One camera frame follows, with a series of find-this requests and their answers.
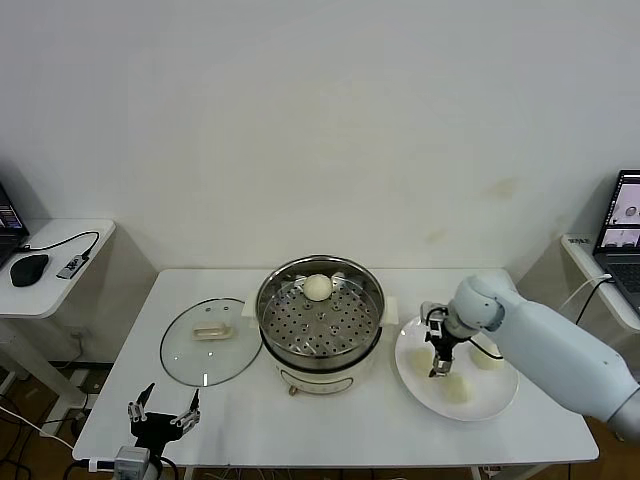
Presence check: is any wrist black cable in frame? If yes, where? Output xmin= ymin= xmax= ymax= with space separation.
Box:
xmin=158 ymin=452 xmax=182 ymax=480
xmin=462 ymin=334 xmax=504 ymax=361

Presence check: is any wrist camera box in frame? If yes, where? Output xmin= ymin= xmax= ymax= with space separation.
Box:
xmin=113 ymin=446 xmax=151 ymax=474
xmin=420 ymin=301 xmax=451 ymax=341

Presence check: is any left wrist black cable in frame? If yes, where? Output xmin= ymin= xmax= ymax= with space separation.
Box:
xmin=158 ymin=452 xmax=182 ymax=480

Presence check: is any white side desk with mouse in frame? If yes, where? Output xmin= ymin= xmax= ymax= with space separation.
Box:
xmin=0 ymin=218 xmax=119 ymax=409

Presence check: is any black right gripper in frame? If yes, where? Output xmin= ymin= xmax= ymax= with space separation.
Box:
xmin=423 ymin=328 xmax=464 ymax=380

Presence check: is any black computer mouse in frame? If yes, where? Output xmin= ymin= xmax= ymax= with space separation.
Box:
xmin=10 ymin=253 xmax=52 ymax=288

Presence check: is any black laptop dark screen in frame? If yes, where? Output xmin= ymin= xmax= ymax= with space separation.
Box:
xmin=0 ymin=178 xmax=32 ymax=269

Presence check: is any white round plate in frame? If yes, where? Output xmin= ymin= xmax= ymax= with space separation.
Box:
xmin=394 ymin=313 xmax=520 ymax=423

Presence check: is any white steamed baozi bun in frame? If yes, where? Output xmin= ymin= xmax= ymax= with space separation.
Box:
xmin=408 ymin=348 xmax=434 ymax=374
xmin=303 ymin=274 xmax=333 ymax=304
xmin=472 ymin=349 xmax=504 ymax=372
xmin=442 ymin=375 xmax=476 ymax=405

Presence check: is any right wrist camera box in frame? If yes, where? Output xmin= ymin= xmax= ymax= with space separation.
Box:
xmin=420 ymin=301 xmax=451 ymax=341

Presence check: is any glass pot lid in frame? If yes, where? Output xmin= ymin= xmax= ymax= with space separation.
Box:
xmin=159 ymin=297 xmax=265 ymax=388

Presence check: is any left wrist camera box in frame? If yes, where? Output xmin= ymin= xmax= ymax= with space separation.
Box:
xmin=113 ymin=446 xmax=151 ymax=474

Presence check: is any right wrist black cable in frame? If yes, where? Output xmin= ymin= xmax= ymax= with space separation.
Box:
xmin=462 ymin=334 xmax=504 ymax=361

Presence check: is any cream electric cooking pot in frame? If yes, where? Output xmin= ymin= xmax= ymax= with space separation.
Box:
xmin=248 ymin=319 xmax=396 ymax=398

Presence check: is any perforated steel steamer basket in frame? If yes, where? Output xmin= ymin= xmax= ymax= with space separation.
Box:
xmin=242 ymin=255 xmax=401 ymax=357

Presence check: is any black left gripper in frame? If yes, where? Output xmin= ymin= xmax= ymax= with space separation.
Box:
xmin=127 ymin=382 xmax=203 ymax=451

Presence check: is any white side desk with label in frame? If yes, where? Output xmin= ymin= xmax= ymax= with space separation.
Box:
xmin=559 ymin=233 xmax=640 ymax=444

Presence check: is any white laptop cable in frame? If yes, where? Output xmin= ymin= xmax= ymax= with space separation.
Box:
xmin=558 ymin=273 xmax=612 ymax=317

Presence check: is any black usb hub cable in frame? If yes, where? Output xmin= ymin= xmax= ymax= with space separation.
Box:
xmin=22 ymin=230 xmax=101 ymax=261

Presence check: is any grey laptop bright screen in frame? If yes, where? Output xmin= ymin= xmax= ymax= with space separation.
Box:
xmin=591 ymin=169 xmax=640 ymax=316

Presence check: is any black laptop power cable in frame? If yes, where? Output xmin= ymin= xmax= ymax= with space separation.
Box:
xmin=572 ymin=279 xmax=612 ymax=331

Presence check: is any grey usb hub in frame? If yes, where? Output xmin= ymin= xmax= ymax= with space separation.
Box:
xmin=57 ymin=253 xmax=92 ymax=281

